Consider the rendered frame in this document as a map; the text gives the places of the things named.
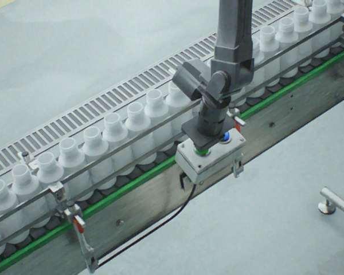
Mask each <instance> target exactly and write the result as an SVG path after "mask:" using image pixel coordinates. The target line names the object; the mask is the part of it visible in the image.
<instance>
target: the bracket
mask: <svg viewBox="0 0 344 275"><path fill-rule="evenodd" d="M294 3H295V4H297V5H299V7H306V8H308V12H309V11H312V1H311V0H303V2H301V1H300V0H294ZM340 16H341V21H340V22H342V23H344V13H343V14H341V15H340ZM342 31H343V32H344V25H342ZM339 38H340V41H339V42H340V43H342V44H344V33H343V34H341V35H340V36H339ZM169 73H171V74H172V75H174V73H175V70H173V69H172V68H170V69H169ZM227 113H228V114H229V116H230V117H231V118H232V119H233V121H234V122H235V123H236V126H235V129H237V130H238V131H239V133H240V126H242V127H246V126H247V124H246V122H244V121H243V120H241V119H240V111H239V110H238V109H237V108H235V104H234V103H231V104H230V106H229V110H228V112H227ZM18 156H19V157H20V158H21V160H20V161H19V162H20V164H26V165H27V166H28V168H29V170H30V171H32V170H35V169H37V168H39V165H38V161H37V160H35V158H34V157H33V155H29V153H28V151H23V152H19V153H18ZM242 160H243V153H242V154H241V156H239V157H238V158H236V159H235V160H233V161H231V162H232V164H233V167H231V170H232V172H233V177H234V178H236V179H237V178H239V177H240V173H242V172H243V171H244V165H243V163H242ZM48 187H49V189H50V193H51V194H52V195H53V196H54V197H55V200H56V203H57V204H58V206H56V209H57V211H58V214H60V215H61V218H64V217H66V220H67V221H68V222H69V223H73V226H74V228H75V232H76V234H77V237H78V242H79V245H80V249H81V253H82V255H83V257H84V260H85V265H86V267H87V269H88V271H89V273H90V274H94V273H95V268H97V267H98V263H99V261H98V260H97V259H96V258H95V248H94V247H93V248H91V247H90V246H89V245H88V242H87V239H86V238H85V236H84V234H85V232H84V228H85V227H86V225H87V224H86V223H85V222H84V221H83V220H82V219H81V217H82V216H83V214H82V212H81V208H80V207H79V206H78V204H75V203H74V201H67V198H66V197H65V196H64V195H63V193H65V189H64V186H63V185H62V184H61V182H60V181H59V180H58V181H56V182H54V183H52V184H51V185H49V186H48Z"/></svg>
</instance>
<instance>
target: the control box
mask: <svg viewBox="0 0 344 275"><path fill-rule="evenodd" d="M228 132H229V133H230V138H229V140H228V141H226V142H219V143H217V144H215V145H214V146H212V147H210V148H209V152H208V153H207V154H205V155H201V154H199V153H197V151H196V148H195V146H194V145H193V141H192V140H191V139H190V138H189V139H187V140H186V141H184V142H183V143H181V144H180V145H179V146H178V149H177V153H176V157H175V161H176V162H177V163H178V164H179V165H180V166H181V169H183V171H184V172H185V173H186V176H185V177H183V178H182V182H183V190H184V192H185V191H187V190H189V189H190V188H192V187H193V189H192V191H191V194H190V196H189V197H188V199H187V200H186V202H185V203H184V204H183V206H182V207H181V209H180V210H179V211H178V212H177V213H175V214H174V215H173V216H171V217H170V218H169V219H167V220H166V221H164V222H163V223H162V224H160V225H159V226H157V227H156V228H154V229H153V230H150V231H149V232H148V233H147V234H145V235H143V236H142V237H140V238H139V239H137V240H136V241H134V242H133V243H131V244H130V245H128V246H127V247H125V248H123V249H122V250H120V251H119V252H117V253H115V254H114V255H113V256H112V257H110V258H109V259H107V260H105V261H104V262H102V263H101V264H99V265H98V267H97V268H99V267H101V266H103V265H105V264H106V263H108V262H109V261H111V260H112V259H113V258H115V257H116V256H118V255H119V254H121V253H122V252H124V251H125V250H127V249H129V248H130V247H132V246H134V245H135V244H136V243H138V242H139V241H141V240H142V239H144V238H146V237H147V236H148V235H150V234H151V233H153V232H154V231H156V230H158V229H160V228H161V227H162V226H163V225H165V224H167V223H168V222H170V221H171V220H172V219H173V218H175V217H176V216H177V215H178V214H179V213H181V211H182V210H183V209H184V208H185V207H186V205H187V204H188V203H189V201H190V200H191V198H192V196H193V194H194V192H195V190H196V187H197V183H199V182H200V181H202V180H203V179H205V178H207V177H209V176H210V175H211V174H213V173H214V172H216V171H217V170H219V169H220V168H222V167H223V166H225V165H227V164H228V163H230V162H231V161H233V160H235V159H236V158H238V157H239V156H241V154H242V151H243V149H244V146H245V144H246V142H247V141H246V140H245V139H244V137H243V136H242V135H241V134H240V133H239V131H238V130H237V129H235V128H234V129H231V130H229V131H228ZM97 268H95V270H96V269H97Z"/></svg>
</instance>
